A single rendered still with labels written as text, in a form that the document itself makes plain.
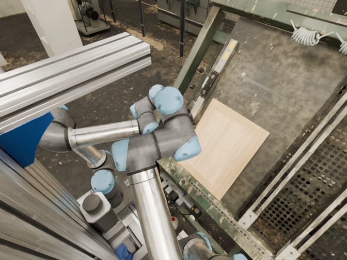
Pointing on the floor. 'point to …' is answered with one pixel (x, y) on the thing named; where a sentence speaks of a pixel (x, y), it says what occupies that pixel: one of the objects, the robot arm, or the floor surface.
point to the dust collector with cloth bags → (88, 16)
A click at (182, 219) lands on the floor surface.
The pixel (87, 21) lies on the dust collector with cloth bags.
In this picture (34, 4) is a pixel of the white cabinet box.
